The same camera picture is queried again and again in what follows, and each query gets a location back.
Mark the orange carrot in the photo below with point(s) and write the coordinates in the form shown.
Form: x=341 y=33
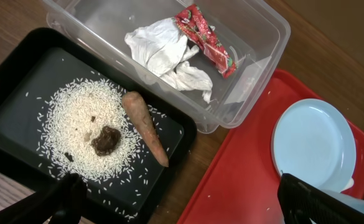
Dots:
x=138 y=112

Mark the black tray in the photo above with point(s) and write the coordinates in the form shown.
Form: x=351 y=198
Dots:
x=43 y=64

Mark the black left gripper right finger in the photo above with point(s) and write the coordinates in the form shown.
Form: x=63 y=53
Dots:
x=303 y=203

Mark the red snack wrapper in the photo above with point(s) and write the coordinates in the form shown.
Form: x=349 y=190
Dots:
x=193 y=24

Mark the brown food scrap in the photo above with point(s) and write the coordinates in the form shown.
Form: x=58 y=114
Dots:
x=106 y=141

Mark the pile of white rice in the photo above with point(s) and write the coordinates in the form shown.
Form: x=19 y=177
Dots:
x=70 y=118

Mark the white plastic spoon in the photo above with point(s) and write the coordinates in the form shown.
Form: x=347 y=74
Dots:
x=349 y=184

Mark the red serving tray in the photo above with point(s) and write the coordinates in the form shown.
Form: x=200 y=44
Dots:
x=241 y=184

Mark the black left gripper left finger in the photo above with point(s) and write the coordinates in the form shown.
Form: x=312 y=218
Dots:
x=60 y=203

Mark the clear plastic waste bin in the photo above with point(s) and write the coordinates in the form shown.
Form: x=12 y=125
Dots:
x=252 y=32

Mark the light blue bowl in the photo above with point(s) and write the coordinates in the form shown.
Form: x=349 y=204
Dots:
x=352 y=202

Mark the white tissue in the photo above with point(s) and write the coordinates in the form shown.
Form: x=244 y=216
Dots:
x=162 y=49

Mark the light blue plate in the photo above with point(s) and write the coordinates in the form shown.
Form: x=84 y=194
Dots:
x=314 y=142

